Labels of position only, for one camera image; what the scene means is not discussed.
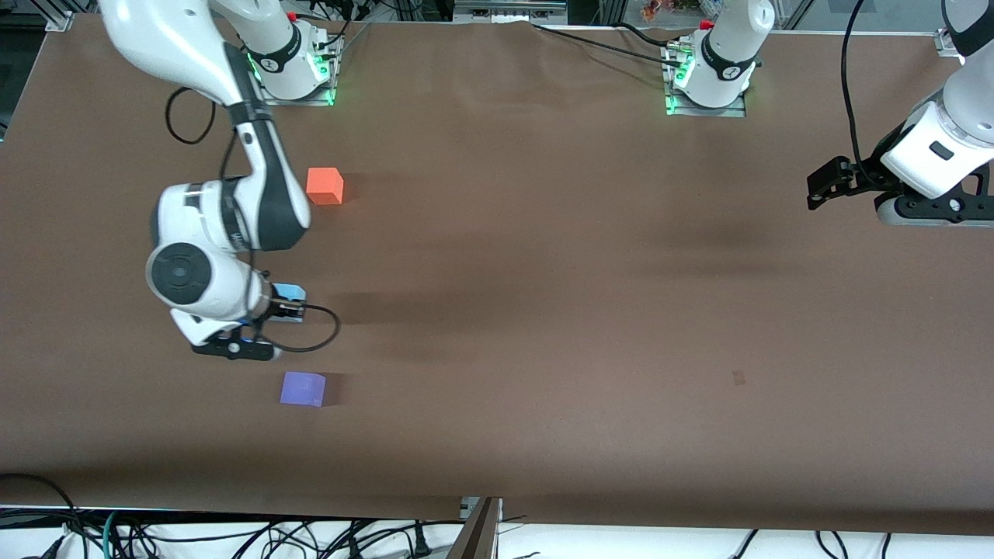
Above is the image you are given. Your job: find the purple foam block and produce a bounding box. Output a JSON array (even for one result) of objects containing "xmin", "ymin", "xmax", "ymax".
[{"xmin": 280, "ymin": 371, "xmax": 327, "ymax": 408}]

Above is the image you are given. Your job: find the orange foam block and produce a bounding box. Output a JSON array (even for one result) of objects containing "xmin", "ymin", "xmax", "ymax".
[{"xmin": 306, "ymin": 167, "xmax": 345, "ymax": 206}]

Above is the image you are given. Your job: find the brown paper table cover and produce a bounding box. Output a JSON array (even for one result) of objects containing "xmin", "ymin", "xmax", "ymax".
[{"xmin": 0, "ymin": 14, "xmax": 994, "ymax": 536}]

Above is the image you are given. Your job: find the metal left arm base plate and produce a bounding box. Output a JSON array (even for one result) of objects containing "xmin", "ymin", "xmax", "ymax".
[{"xmin": 666, "ymin": 45, "xmax": 749, "ymax": 119}]

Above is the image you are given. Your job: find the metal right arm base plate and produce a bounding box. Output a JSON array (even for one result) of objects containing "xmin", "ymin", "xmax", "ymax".
[{"xmin": 255, "ymin": 37, "xmax": 343, "ymax": 107}]

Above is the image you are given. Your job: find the black floor cable loop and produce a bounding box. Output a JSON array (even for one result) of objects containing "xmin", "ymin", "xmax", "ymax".
[{"xmin": 0, "ymin": 472, "xmax": 82, "ymax": 559}]

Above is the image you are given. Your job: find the black cable on table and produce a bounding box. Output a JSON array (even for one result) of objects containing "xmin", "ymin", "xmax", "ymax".
[{"xmin": 530, "ymin": 22, "xmax": 692, "ymax": 67}]

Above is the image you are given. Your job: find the grey metal post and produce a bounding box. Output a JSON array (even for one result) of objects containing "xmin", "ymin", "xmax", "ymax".
[{"xmin": 446, "ymin": 497, "xmax": 504, "ymax": 559}]

